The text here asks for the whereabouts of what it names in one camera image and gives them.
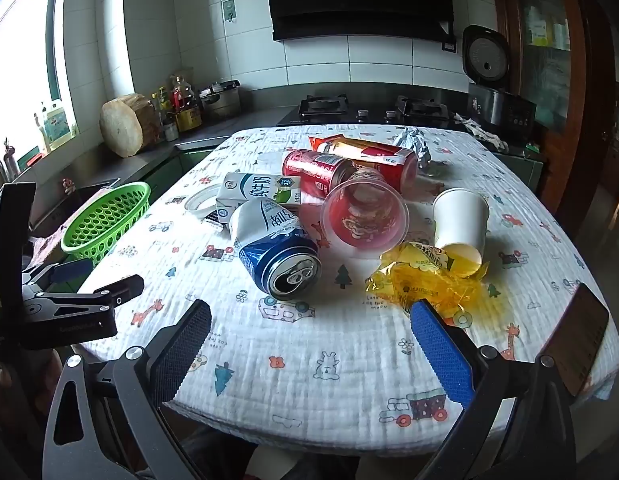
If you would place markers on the yellow plastic wrapper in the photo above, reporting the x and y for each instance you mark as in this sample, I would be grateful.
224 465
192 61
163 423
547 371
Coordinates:
411 271

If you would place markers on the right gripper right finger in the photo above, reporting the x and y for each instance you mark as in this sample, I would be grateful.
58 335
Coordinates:
539 440

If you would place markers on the black gas stove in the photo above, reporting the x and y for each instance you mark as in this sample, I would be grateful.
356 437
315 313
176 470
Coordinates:
334 110

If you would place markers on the black rice cooker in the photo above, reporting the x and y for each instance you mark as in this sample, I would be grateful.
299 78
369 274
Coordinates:
486 60

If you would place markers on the steel pressure cooker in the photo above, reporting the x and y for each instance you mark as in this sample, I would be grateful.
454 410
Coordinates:
221 100

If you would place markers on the red soda can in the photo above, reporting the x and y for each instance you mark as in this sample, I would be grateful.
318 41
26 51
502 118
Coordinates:
319 172

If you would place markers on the silver white wrapper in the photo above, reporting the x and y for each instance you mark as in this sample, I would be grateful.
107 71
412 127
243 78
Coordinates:
413 138

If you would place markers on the white paper cup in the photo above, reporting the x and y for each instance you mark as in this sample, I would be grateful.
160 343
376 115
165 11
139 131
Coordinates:
460 216

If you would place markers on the round wooden chopping block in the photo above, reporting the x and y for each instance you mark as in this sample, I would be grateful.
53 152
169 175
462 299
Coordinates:
129 124

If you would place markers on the white green milk carton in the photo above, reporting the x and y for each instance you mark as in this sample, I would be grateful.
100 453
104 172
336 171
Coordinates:
237 188

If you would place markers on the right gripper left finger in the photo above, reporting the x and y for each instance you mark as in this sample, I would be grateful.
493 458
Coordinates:
105 417

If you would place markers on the green plastic basket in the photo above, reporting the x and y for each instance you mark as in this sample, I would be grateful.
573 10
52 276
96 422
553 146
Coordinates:
96 230

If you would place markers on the small white jar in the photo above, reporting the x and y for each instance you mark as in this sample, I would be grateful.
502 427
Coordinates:
171 131

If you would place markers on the green cabinet drawer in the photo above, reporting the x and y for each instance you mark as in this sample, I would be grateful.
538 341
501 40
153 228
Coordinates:
177 169

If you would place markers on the detergent bottle on windowsill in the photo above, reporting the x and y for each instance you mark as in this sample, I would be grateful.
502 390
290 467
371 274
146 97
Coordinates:
56 126

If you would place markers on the oil bottle with yellow label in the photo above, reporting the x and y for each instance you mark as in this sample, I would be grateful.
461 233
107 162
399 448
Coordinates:
187 112

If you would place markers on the white rag on counter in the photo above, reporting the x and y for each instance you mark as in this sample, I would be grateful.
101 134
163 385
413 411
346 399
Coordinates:
480 134

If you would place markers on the gold red tea bottle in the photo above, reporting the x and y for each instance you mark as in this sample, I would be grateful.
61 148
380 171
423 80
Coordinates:
398 166

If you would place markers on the wooden shelf cabinet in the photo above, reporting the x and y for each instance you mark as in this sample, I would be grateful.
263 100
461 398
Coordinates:
563 61

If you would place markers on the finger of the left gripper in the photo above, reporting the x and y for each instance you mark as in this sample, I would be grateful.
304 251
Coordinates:
69 270
121 291

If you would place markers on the blue white drink can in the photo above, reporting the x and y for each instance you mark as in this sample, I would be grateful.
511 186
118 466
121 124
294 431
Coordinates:
275 249

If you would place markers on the white plastic cup lid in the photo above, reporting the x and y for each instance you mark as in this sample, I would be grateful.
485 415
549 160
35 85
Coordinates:
203 203

